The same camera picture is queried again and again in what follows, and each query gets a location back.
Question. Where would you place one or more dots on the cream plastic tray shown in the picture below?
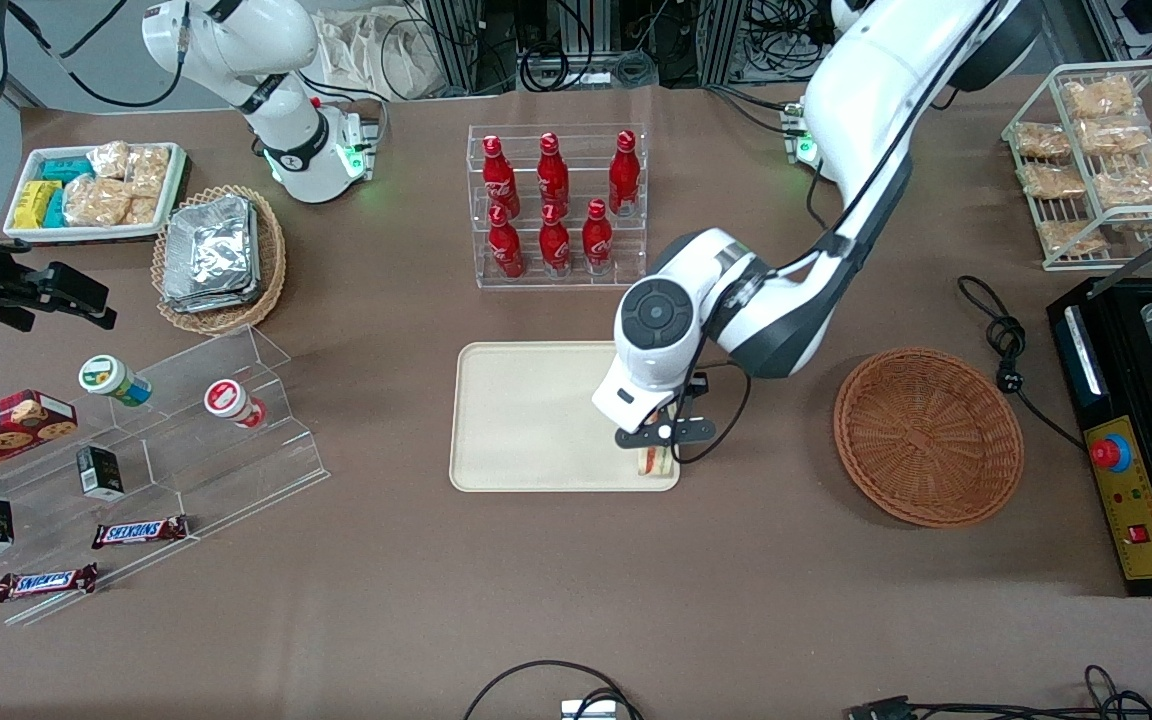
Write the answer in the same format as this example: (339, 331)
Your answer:
(526, 420)

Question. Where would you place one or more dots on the red lid yogurt cup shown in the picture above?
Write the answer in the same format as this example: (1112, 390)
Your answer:
(228, 400)

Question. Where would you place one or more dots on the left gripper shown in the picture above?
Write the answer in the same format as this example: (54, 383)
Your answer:
(693, 387)

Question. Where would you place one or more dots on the aluminium frame rack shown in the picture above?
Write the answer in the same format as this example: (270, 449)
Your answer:
(1146, 25)
(451, 40)

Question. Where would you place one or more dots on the clear bag of crackers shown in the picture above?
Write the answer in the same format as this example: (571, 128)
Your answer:
(1041, 140)
(1098, 96)
(148, 168)
(1114, 135)
(1051, 181)
(96, 203)
(1136, 187)
(108, 158)
(1071, 236)
(143, 211)

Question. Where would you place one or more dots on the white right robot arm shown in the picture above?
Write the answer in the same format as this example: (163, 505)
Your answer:
(276, 110)

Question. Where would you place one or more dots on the green sunflower yogurt cup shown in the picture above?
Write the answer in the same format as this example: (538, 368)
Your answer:
(108, 377)

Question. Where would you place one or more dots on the triangle sandwich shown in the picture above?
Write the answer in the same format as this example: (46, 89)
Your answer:
(652, 466)

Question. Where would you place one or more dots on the teal snack packet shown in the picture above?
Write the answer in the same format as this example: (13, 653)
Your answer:
(56, 212)
(66, 169)

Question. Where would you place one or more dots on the foil wrapped package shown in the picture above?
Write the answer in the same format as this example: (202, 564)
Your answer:
(211, 245)
(201, 298)

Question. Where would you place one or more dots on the red cola bottle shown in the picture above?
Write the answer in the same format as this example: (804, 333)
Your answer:
(596, 238)
(623, 170)
(499, 172)
(506, 245)
(551, 172)
(554, 242)

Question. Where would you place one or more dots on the clear acrylic stepped stand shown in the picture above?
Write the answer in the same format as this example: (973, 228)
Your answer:
(196, 470)

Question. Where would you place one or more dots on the yellow snack packet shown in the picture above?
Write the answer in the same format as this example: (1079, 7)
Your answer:
(34, 203)

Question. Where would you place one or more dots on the red tartan cookie box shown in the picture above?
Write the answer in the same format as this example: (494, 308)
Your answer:
(1, 430)

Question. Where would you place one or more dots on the brown wicker basket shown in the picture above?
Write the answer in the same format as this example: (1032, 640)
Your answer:
(926, 435)

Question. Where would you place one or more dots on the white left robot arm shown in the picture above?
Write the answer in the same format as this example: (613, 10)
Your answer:
(866, 90)

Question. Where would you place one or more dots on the clear acrylic bottle rack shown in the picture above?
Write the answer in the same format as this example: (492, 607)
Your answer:
(576, 280)

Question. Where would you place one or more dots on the white cloth bag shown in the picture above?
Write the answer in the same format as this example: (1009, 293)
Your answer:
(376, 50)

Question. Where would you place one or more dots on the white rectangular snack tray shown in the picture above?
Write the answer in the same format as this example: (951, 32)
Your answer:
(171, 190)

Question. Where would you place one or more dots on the small white device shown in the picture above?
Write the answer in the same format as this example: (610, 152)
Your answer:
(588, 710)

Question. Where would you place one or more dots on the light wicker basket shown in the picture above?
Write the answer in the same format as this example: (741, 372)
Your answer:
(271, 255)

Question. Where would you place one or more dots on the Snickers chocolate bar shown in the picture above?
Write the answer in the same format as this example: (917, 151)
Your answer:
(141, 531)
(46, 582)

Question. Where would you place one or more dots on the black heating appliance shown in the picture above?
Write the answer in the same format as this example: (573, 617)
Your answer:
(1126, 480)

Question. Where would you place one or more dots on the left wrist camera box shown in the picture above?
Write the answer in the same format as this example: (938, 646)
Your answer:
(696, 386)

